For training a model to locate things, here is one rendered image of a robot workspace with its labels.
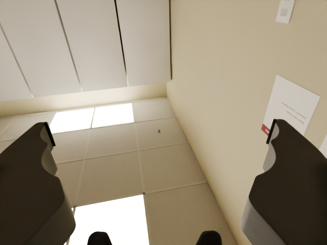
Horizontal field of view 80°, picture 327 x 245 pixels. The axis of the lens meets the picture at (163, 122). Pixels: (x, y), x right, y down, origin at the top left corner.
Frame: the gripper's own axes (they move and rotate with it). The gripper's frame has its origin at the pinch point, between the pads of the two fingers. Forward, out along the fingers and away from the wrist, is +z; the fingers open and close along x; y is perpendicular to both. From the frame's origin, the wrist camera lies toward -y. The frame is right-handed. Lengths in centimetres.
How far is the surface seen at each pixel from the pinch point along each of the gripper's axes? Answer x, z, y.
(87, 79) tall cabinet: -102, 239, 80
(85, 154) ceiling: -93, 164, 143
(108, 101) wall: -96, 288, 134
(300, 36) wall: 46, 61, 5
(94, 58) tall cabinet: -88, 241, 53
